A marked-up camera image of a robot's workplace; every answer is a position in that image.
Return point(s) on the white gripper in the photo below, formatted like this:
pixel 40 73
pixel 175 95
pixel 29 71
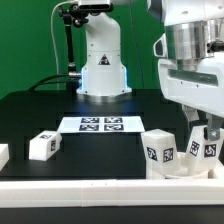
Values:
pixel 204 97

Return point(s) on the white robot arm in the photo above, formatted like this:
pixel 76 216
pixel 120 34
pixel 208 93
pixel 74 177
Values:
pixel 190 55

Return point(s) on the white front fence bar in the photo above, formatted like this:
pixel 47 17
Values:
pixel 92 193

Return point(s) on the white marker sheet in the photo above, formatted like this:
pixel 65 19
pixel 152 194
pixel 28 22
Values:
pixel 108 124

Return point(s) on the white left fence bar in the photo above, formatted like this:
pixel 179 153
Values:
pixel 4 155

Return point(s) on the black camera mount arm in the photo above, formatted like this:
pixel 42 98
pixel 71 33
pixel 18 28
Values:
pixel 72 17

